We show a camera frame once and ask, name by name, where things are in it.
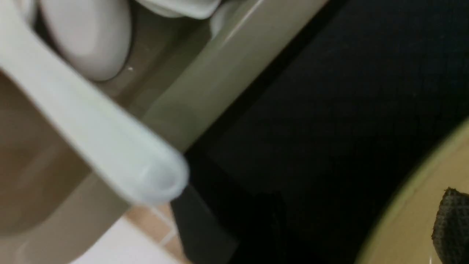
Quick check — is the pile of white spoons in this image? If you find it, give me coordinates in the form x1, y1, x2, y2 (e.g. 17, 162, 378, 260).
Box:
18, 0, 222, 82

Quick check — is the black serving tray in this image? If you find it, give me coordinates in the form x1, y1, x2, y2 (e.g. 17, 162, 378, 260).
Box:
173, 0, 468, 264

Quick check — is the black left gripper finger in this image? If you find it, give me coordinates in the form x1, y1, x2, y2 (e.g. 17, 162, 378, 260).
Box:
432, 187, 469, 264

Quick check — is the pink checkered tablecloth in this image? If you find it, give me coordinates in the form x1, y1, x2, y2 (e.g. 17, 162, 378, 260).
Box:
125, 203, 192, 264

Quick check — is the white soup spoon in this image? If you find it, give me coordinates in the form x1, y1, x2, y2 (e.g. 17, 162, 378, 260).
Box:
0, 0, 189, 206

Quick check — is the yellow noodle bowl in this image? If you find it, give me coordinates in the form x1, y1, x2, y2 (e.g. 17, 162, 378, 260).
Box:
355, 120, 469, 264

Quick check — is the olive plastic spoon bin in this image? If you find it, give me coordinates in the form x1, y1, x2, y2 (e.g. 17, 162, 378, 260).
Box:
1, 0, 326, 264

